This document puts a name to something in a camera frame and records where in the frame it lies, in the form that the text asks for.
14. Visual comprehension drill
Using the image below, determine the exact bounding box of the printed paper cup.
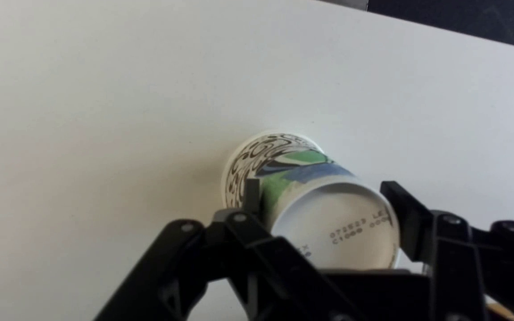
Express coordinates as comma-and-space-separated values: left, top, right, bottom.
222, 131, 401, 271

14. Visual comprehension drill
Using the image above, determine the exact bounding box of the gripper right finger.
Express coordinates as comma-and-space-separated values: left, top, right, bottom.
380, 181, 514, 321

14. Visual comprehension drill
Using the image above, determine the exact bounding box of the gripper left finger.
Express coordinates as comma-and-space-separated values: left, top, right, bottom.
93, 177, 361, 321

